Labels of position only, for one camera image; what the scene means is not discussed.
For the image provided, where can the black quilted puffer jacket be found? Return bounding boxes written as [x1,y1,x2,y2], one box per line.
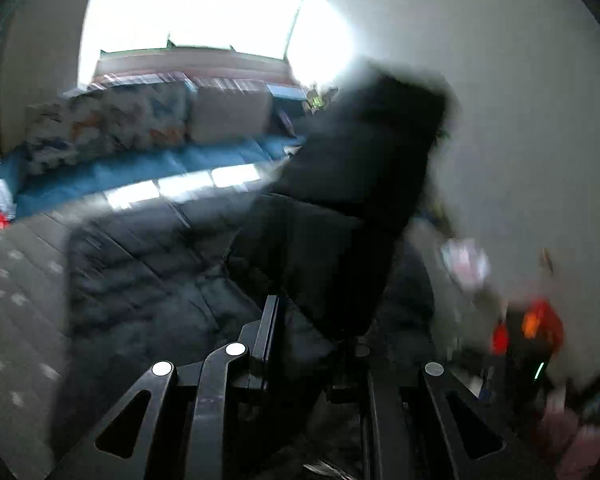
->
[52,66,455,479]

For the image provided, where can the plain white pillow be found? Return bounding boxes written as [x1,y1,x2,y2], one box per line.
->
[187,78,273,144]

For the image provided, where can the grey quilted mattress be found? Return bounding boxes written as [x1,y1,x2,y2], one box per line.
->
[0,162,279,479]

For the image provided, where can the stuffed toys on sill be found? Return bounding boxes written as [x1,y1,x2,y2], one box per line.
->
[303,86,338,115]

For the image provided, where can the right butterfly print pillow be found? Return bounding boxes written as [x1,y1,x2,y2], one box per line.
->
[102,80,193,152]

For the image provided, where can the butterfly print pillow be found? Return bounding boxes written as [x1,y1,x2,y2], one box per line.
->
[102,80,193,152]
[24,90,120,176]

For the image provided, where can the red plastic stool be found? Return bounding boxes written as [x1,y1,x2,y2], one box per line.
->
[490,298,565,361]

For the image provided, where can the left butterfly print pillow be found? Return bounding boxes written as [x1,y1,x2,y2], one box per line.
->
[24,90,120,176]

